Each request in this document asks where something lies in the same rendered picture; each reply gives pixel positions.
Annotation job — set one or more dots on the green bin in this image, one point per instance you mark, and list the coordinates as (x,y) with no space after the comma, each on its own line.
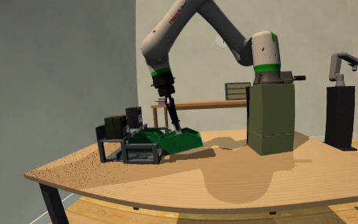
(144,138)
(173,143)
(157,131)

